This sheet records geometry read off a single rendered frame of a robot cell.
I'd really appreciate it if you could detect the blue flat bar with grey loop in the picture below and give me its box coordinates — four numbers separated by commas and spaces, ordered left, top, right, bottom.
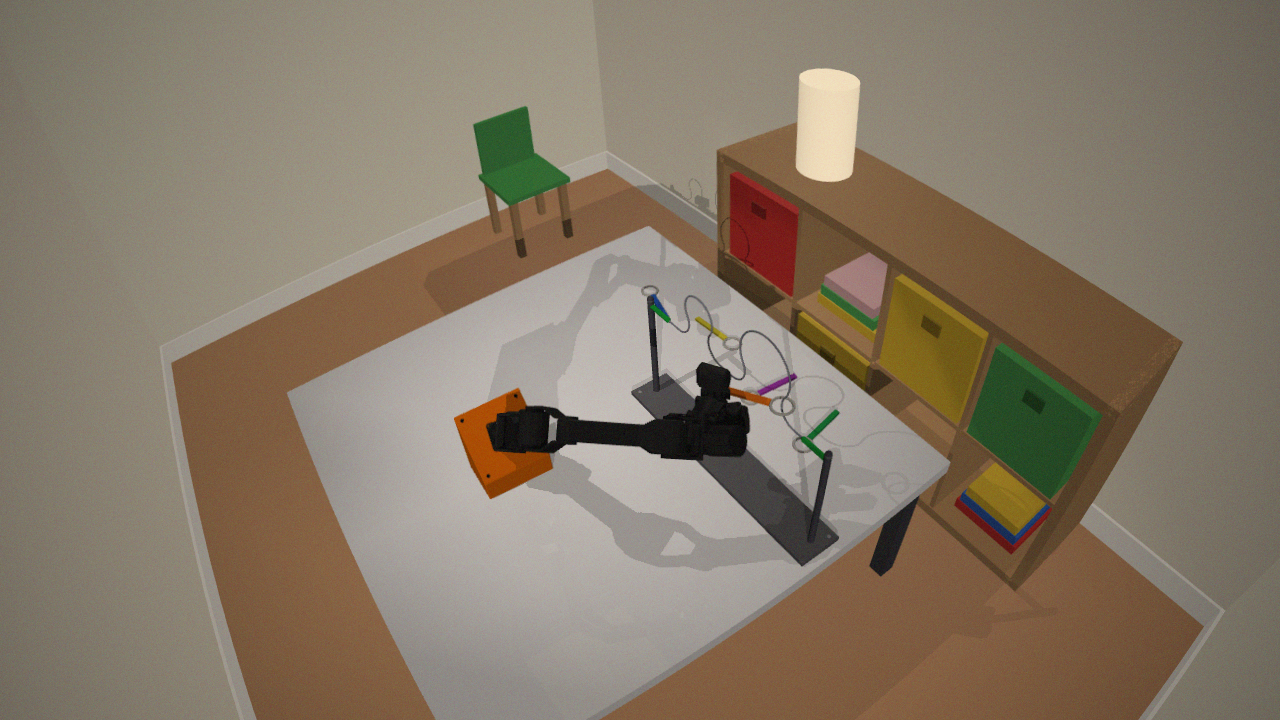
641, 284, 668, 316

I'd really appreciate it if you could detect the orange bar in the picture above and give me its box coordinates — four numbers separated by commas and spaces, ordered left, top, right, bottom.
728, 387, 796, 416

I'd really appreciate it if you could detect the grey loop with green handle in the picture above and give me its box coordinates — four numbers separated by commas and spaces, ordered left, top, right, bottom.
792, 409, 838, 454

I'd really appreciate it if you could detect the grey loop with purple handle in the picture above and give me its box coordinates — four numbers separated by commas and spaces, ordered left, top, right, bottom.
741, 374, 797, 405

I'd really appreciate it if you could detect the grey ring with yellow handle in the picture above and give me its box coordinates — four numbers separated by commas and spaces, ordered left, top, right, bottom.
695, 316, 740, 350

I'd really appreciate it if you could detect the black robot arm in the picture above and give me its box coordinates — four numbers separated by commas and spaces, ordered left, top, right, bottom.
486, 402, 750, 461

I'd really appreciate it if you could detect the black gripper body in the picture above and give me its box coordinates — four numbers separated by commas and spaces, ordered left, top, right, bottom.
686, 363, 730, 427

